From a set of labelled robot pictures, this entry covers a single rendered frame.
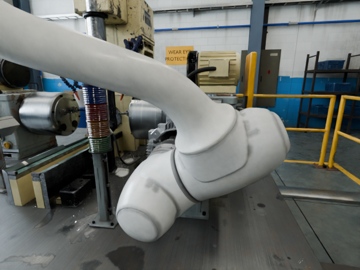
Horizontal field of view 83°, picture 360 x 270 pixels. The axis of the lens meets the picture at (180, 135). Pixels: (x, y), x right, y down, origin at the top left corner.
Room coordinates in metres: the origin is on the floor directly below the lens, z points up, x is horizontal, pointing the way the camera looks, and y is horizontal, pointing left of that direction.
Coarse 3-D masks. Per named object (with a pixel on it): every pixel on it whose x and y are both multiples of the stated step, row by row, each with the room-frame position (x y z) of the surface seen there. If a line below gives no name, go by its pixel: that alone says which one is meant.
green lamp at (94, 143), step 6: (90, 138) 0.54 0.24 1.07; (96, 138) 0.53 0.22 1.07; (102, 138) 0.54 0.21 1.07; (108, 138) 0.55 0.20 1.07; (90, 144) 0.54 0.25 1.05; (96, 144) 0.53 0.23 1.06; (102, 144) 0.54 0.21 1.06; (108, 144) 0.55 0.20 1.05; (90, 150) 0.54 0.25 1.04; (96, 150) 0.53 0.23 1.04; (102, 150) 0.54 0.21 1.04; (108, 150) 0.55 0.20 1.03
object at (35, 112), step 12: (36, 96) 1.12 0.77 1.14; (48, 96) 1.11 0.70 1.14; (60, 96) 1.14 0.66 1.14; (72, 96) 1.24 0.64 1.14; (24, 108) 1.08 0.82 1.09; (36, 108) 1.07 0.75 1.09; (48, 108) 1.06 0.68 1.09; (60, 108) 1.12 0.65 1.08; (72, 108) 1.21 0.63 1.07; (24, 120) 1.07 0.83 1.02; (36, 120) 1.06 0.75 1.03; (48, 120) 1.05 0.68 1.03; (60, 120) 1.11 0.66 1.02; (72, 120) 1.21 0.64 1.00; (36, 132) 1.11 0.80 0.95; (48, 132) 1.09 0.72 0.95; (60, 132) 1.10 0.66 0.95; (72, 132) 1.20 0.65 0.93
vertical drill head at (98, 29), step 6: (90, 0) 1.14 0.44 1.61; (90, 6) 1.14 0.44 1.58; (90, 18) 1.14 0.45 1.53; (96, 18) 1.14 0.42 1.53; (102, 18) 1.16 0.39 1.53; (90, 24) 1.14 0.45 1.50; (96, 24) 1.14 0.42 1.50; (102, 24) 1.16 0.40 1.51; (90, 30) 1.14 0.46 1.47; (96, 30) 1.14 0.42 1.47; (102, 30) 1.16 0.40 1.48; (96, 36) 1.14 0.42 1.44; (102, 36) 1.15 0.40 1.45
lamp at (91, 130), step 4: (108, 120) 0.56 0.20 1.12; (88, 124) 0.54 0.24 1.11; (92, 124) 0.53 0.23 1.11; (96, 124) 0.53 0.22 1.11; (100, 124) 0.54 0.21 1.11; (104, 124) 0.54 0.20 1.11; (108, 124) 0.56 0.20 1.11; (88, 128) 0.54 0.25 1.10; (92, 128) 0.53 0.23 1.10; (96, 128) 0.53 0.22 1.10; (100, 128) 0.54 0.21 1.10; (104, 128) 0.54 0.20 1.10; (108, 128) 0.56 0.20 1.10; (88, 132) 0.54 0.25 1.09; (92, 132) 0.53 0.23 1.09; (96, 132) 0.53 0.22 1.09; (100, 132) 0.54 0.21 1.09; (104, 132) 0.54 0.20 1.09; (108, 132) 0.56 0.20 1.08; (88, 136) 0.54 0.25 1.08; (92, 136) 0.53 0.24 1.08; (96, 136) 0.53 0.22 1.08; (100, 136) 0.54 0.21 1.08; (104, 136) 0.54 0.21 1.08
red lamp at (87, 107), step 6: (90, 108) 0.53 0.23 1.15; (96, 108) 0.53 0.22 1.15; (102, 108) 0.54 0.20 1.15; (90, 114) 0.53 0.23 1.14; (96, 114) 0.53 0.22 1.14; (102, 114) 0.54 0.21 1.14; (108, 114) 0.57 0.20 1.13; (90, 120) 0.53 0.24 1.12; (96, 120) 0.53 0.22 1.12; (102, 120) 0.54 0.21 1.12
